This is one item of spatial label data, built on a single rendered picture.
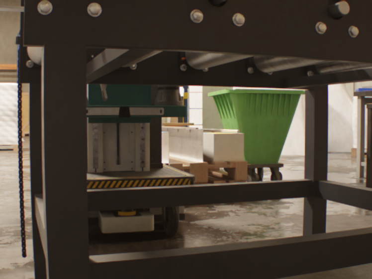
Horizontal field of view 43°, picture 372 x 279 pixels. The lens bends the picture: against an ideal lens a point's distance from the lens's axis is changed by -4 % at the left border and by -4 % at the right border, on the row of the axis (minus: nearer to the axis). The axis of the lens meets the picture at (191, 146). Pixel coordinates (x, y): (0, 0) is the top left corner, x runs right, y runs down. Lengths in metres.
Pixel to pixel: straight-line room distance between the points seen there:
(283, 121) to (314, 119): 2.35
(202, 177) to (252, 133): 0.98
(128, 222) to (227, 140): 1.54
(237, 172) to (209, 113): 1.97
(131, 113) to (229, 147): 1.44
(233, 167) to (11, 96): 6.73
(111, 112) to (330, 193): 1.14
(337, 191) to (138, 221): 0.98
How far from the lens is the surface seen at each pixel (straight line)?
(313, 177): 2.23
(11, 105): 9.87
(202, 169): 3.66
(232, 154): 3.81
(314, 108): 2.22
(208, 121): 5.65
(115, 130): 2.75
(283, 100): 4.52
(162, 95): 2.59
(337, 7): 1.14
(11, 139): 9.85
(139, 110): 2.52
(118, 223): 2.45
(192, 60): 1.85
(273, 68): 1.95
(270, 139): 4.55
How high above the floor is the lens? 0.60
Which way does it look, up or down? 3 degrees down
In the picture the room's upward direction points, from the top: straight up
